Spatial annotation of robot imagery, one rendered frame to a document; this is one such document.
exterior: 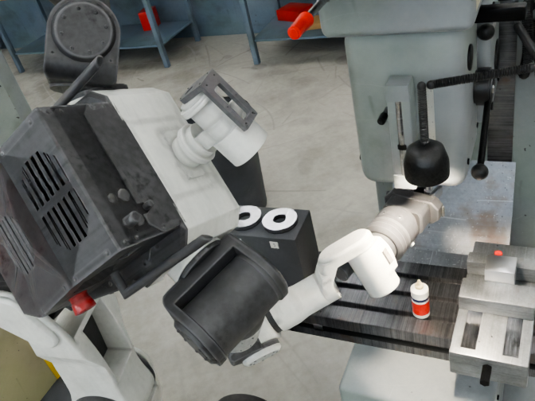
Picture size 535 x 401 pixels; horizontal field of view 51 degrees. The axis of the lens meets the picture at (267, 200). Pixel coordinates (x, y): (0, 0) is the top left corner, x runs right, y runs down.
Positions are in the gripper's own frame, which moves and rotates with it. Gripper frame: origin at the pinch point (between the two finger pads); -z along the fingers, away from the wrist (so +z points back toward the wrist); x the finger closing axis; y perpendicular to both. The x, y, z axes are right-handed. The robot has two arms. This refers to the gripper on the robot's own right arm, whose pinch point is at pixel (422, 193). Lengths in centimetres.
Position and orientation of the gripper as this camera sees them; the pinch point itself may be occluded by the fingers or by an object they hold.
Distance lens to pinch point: 123.6
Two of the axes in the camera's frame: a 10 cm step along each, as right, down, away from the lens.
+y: 2.0, 8.0, 5.7
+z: -6.0, 5.6, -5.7
